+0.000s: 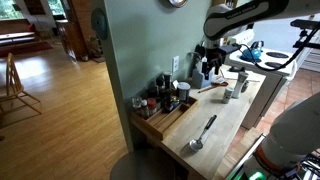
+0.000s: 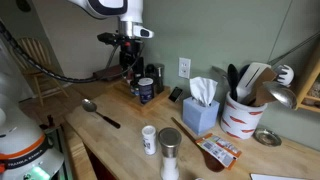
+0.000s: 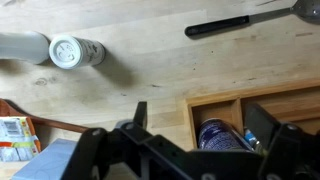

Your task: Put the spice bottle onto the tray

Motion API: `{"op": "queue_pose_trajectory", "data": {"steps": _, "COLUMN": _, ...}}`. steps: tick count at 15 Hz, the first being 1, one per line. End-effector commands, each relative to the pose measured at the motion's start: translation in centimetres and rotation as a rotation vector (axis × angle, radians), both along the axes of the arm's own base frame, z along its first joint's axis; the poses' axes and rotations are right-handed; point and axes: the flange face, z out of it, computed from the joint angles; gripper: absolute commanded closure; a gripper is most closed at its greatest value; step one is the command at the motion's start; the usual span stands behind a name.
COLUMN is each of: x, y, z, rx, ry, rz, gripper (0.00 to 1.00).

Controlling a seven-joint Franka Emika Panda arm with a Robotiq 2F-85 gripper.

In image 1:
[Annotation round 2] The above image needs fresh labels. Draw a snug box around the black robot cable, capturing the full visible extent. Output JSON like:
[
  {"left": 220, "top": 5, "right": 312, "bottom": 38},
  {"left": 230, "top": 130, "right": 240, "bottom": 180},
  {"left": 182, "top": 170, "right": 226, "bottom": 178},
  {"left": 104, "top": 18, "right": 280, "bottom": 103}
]
[{"left": 238, "top": 23, "right": 320, "bottom": 72}]

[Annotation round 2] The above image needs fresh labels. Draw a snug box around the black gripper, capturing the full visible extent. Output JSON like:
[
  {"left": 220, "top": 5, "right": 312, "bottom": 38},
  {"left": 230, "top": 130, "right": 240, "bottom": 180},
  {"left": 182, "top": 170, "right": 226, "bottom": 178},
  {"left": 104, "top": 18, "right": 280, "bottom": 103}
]
[{"left": 203, "top": 45, "right": 240, "bottom": 80}]

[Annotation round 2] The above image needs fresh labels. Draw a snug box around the small white spice bottle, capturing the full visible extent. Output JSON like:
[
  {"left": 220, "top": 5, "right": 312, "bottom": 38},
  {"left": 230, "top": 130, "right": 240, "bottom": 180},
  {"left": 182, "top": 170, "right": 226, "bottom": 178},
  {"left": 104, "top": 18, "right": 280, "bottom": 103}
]
[{"left": 222, "top": 87, "right": 234, "bottom": 104}]

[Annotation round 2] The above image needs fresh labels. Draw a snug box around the round grey stool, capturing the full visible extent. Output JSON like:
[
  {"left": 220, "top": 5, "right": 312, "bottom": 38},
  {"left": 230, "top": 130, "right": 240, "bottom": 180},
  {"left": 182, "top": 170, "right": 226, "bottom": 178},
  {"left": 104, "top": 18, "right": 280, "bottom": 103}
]
[{"left": 110, "top": 149, "right": 176, "bottom": 180}]

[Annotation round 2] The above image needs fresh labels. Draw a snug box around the white stove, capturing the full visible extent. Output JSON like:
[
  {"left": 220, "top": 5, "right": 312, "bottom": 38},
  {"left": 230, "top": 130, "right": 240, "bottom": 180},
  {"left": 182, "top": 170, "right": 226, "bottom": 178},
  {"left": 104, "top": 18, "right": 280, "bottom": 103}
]
[{"left": 225, "top": 48, "right": 297, "bottom": 129}]

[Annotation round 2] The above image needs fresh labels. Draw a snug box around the tall dark pepper grinder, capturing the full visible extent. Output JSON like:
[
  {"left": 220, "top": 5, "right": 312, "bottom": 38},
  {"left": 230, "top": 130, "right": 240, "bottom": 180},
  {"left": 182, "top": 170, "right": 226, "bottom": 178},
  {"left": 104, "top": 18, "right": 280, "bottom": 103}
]
[{"left": 163, "top": 72, "right": 172, "bottom": 112}]

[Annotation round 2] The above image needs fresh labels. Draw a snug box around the blue kettle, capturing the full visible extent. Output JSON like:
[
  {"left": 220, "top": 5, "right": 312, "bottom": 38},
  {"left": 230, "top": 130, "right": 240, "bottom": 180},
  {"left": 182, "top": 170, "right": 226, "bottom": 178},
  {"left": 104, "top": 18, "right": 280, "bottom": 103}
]
[{"left": 240, "top": 41, "right": 264, "bottom": 62}]

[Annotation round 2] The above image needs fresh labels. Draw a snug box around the blue tissue box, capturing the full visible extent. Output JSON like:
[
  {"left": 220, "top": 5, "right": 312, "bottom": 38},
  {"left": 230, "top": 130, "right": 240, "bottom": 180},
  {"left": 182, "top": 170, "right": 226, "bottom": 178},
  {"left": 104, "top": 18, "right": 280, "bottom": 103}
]
[{"left": 192, "top": 69, "right": 212, "bottom": 89}]

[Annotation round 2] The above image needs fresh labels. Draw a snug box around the wooden spoon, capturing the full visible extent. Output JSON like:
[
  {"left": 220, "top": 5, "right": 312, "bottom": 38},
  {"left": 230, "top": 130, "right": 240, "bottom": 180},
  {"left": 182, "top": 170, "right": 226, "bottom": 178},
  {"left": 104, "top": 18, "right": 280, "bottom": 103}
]
[{"left": 198, "top": 82, "right": 229, "bottom": 93}]

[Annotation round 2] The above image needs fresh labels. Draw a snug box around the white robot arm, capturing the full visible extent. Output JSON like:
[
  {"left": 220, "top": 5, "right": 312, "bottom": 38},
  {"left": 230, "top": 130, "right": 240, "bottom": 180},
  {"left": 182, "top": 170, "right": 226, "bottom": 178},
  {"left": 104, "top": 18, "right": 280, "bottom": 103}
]
[{"left": 203, "top": 0, "right": 320, "bottom": 180}]

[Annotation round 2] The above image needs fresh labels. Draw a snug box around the dark lidded round canister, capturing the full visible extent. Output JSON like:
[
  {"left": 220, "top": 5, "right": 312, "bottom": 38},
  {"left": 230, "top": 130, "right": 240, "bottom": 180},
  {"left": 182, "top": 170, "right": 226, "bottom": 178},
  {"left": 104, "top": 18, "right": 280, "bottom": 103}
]
[{"left": 177, "top": 82, "right": 191, "bottom": 103}]

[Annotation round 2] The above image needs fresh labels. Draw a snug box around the round wall clock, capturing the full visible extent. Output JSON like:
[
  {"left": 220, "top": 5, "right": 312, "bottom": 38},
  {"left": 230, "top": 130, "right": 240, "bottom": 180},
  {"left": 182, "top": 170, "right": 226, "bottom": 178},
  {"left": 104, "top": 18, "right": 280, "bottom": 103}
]
[{"left": 168, "top": 0, "right": 188, "bottom": 8}]

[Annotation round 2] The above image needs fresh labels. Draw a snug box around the orange seasoning packet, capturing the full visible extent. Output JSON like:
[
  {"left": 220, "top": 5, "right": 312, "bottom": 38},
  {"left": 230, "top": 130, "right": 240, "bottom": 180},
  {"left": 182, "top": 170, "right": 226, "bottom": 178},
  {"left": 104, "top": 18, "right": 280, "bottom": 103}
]
[{"left": 212, "top": 75, "right": 227, "bottom": 85}]

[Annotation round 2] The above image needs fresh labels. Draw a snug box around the wooden spice tray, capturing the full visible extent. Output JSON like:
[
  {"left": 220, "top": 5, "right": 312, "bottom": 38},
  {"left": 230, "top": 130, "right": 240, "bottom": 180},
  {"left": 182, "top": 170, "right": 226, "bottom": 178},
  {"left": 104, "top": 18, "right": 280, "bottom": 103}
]
[{"left": 131, "top": 97, "right": 198, "bottom": 140}]

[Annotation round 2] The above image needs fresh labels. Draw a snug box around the metal spoon black handle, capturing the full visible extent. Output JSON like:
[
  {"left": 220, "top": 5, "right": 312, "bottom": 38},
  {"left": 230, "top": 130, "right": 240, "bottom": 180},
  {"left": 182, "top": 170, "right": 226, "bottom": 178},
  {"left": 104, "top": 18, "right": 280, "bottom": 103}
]
[{"left": 189, "top": 115, "right": 217, "bottom": 152}]

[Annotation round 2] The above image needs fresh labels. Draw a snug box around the white wall outlet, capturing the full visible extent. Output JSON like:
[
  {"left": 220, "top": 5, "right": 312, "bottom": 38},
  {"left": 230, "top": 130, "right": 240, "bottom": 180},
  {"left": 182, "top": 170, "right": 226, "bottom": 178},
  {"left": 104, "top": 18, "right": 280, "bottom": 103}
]
[{"left": 172, "top": 56, "right": 180, "bottom": 73}]

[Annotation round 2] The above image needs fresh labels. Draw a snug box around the red lid spice jar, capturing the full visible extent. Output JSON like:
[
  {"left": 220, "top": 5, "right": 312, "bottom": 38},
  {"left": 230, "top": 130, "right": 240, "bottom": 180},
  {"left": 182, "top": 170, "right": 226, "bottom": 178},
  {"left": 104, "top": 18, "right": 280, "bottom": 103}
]
[{"left": 147, "top": 98, "right": 157, "bottom": 115}]

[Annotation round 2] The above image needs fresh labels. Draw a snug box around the wooden chair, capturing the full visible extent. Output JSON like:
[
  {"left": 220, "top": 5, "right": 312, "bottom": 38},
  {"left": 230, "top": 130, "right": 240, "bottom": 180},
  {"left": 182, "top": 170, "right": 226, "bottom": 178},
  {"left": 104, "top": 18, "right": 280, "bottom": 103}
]
[{"left": 0, "top": 53, "right": 41, "bottom": 116}]

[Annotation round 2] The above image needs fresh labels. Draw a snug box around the clear glass jar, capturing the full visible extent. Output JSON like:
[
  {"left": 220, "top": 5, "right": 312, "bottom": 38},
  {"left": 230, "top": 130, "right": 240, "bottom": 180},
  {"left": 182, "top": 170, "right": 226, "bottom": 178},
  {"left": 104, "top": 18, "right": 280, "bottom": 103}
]
[{"left": 131, "top": 96, "right": 142, "bottom": 111}]

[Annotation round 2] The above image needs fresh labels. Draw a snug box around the tall white spice grinder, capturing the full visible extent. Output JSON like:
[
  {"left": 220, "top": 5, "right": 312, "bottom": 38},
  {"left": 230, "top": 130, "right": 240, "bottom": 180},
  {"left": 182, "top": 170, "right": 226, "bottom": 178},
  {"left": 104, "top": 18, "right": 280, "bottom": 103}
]
[{"left": 232, "top": 72, "right": 249, "bottom": 99}]

